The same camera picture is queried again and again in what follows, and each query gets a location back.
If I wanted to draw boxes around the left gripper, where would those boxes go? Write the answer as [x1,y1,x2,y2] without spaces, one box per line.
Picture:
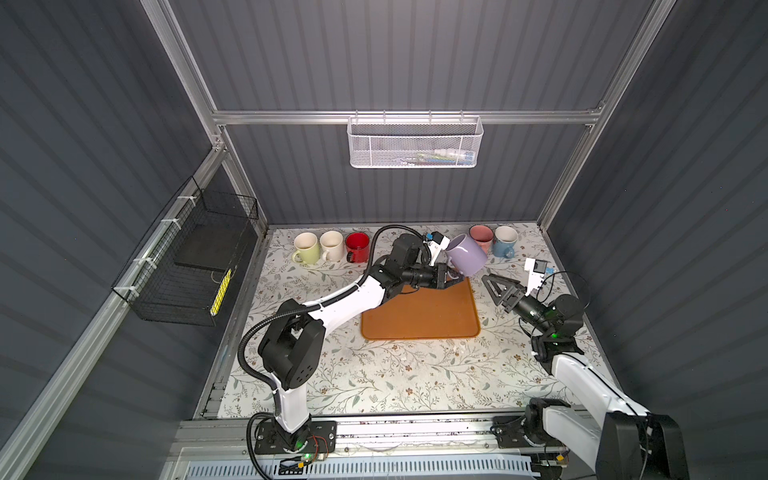
[400,262,463,290]

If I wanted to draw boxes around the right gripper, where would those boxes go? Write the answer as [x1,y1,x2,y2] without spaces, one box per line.
[482,274,551,339]

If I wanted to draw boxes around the purple mug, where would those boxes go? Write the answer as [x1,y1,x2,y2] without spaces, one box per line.
[446,234,488,277]

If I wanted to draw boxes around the blue dotted mug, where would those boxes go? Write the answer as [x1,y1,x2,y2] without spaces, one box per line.
[492,225,519,259]

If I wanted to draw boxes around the pink ghost pattern mug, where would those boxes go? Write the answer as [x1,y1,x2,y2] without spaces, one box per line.
[469,224,494,256]

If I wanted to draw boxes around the red mug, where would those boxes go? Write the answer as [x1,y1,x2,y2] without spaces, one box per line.
[345,232,370,264]

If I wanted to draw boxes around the white mug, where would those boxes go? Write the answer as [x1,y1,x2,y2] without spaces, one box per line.
[319,231,346,262]

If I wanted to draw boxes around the light green mug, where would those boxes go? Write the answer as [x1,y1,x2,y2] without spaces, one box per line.
[292,232,321,265]

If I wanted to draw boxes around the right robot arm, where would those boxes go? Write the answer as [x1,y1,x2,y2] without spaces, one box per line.
[482,274,690,479]

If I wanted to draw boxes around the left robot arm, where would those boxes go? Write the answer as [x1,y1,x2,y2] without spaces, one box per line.
[238,224,464,434]

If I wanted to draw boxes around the orange plastic tray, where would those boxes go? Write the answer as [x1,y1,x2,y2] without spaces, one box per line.
[361,279,481,341]

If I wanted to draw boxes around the pens in white basket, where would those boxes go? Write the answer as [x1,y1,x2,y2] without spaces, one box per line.
[397,149,476,168]

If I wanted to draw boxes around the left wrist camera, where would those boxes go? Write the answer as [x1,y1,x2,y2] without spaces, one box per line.
[424,231,450,266]

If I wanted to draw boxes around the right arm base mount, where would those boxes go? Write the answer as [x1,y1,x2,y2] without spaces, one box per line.
[489,414,565,448]

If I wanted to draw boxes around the white wire wall basket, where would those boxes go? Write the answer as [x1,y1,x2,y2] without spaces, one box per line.
[346,116,484,169]

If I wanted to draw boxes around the black corrugated cable hose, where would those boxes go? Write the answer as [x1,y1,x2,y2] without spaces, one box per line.
[236,224,427,480]

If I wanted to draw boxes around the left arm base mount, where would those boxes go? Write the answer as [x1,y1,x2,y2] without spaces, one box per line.
[254,419,338,455]

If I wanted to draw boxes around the black wire wall basket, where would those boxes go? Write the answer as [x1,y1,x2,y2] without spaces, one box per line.
[112,179,260,327]

